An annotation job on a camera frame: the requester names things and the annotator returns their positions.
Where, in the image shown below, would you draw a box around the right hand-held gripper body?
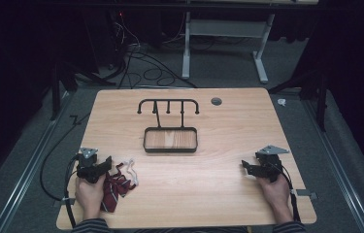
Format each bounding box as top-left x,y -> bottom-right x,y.
254,144 -> 290,183

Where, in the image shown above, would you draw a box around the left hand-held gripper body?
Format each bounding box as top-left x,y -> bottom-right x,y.
76,147 -> 106,184

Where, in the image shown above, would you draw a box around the dark red striped tie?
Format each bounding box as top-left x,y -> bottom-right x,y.
99,157 -> 139,214

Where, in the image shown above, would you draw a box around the person's left hand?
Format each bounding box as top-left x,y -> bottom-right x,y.
74,174 -> 107,221

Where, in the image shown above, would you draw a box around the person's right hand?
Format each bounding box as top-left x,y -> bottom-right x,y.
254,174 -> 296,225

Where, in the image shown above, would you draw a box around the black rack with wooden tray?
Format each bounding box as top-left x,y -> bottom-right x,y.
136,98 -> 201,154

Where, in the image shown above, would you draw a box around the black metal stand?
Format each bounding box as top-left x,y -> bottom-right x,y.
49,59 -> 117,121
267,69 -> 330,133

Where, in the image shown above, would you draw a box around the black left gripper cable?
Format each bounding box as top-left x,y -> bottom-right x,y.
39,111 -> 91,229

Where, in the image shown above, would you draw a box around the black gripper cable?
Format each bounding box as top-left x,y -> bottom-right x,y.
39,111 -> 91,229
275,161 -> 302,223

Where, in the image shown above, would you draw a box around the grey metal table bracket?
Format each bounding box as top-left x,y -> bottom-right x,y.
52,196 -> 77,209
289,188 -> 318,200

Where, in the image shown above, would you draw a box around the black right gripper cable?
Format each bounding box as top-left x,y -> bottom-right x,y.
275,161 -> 302,223

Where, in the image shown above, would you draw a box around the metal floor rail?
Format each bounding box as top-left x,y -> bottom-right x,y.
300,96 -> 364,233
0,91 -> 74,233

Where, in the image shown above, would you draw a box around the black cables on floor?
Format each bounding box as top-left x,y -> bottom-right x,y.
106,13 -> 200,90

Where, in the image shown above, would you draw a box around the white metal desk frame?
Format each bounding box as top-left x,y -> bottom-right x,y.
181,11 -> 277,84

